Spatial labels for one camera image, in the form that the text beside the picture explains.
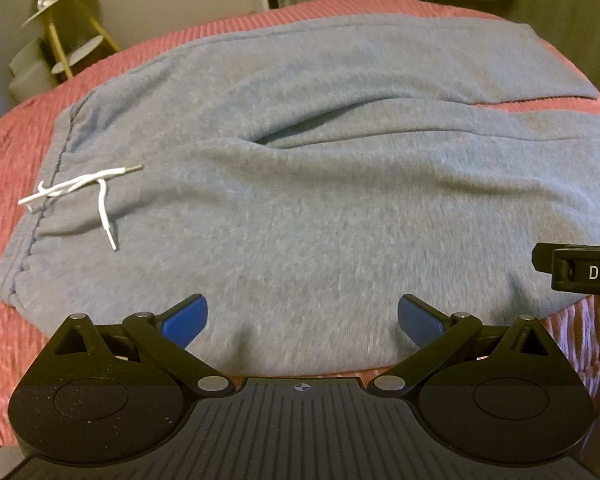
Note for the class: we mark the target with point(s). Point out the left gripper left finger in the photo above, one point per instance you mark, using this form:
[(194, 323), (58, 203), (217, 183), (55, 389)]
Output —
[(97, 394)]

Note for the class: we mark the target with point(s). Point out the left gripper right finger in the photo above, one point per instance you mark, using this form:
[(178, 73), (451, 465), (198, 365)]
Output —
[(504, 395)]

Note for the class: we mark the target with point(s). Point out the grey sweatpants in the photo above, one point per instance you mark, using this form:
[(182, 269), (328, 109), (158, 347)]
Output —
[(304, 177)]

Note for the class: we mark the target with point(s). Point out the grey round pouf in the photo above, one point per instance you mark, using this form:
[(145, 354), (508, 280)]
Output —
[(31, 73)]

